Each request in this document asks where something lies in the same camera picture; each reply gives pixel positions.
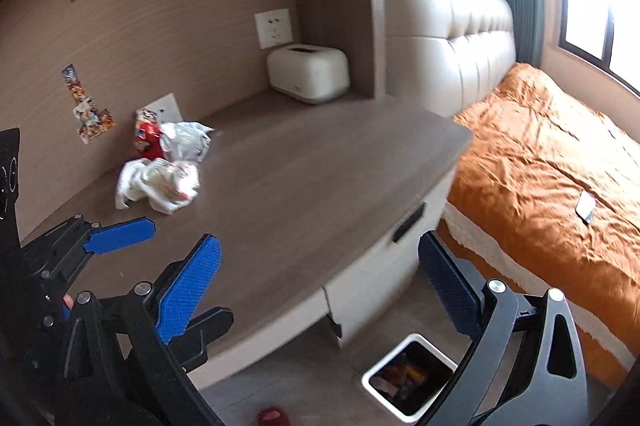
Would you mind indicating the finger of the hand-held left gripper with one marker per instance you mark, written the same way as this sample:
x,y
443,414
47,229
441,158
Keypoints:
x,y
207,326
120,234

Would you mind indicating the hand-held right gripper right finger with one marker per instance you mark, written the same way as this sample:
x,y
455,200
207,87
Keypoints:
x,y
447,286

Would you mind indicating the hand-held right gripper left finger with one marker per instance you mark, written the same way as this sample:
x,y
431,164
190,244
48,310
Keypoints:
x,y
192,286

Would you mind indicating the white wrapper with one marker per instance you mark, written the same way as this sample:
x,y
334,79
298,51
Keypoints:
x,y
160,183

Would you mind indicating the white trash bin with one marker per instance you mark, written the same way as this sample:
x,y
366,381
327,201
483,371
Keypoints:
x,y
372,381

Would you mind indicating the white bed sheet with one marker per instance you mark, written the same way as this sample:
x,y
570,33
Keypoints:
x,y
500,266

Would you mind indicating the white drawer cabinet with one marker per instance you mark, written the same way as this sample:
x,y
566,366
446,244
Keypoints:
x,y
370,276

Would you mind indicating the red cartoon packet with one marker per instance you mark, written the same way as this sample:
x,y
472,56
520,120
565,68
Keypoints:
x,y
146,136

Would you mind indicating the red slipper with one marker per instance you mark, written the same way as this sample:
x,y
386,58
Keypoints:
x,y
273,417

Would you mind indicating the clear plastic bag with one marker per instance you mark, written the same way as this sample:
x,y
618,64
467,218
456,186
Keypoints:
x,y
187,141

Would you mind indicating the cartoon sticker strip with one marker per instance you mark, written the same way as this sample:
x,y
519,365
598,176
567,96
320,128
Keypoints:
x,y
87,116

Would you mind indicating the bed with orange blanket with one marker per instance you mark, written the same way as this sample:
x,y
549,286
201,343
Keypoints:
x,y
540,166

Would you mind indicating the smartphone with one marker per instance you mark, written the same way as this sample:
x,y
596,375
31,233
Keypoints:
x,y
586,207

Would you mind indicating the white tissue box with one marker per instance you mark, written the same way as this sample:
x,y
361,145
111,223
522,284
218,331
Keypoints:
x,y
307,73

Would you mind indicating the beige padded headboard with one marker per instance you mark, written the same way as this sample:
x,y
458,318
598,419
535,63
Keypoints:
x,y
440,31

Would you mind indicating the wooden desk with shelves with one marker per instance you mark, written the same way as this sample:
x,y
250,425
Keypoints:
x,y
325,6

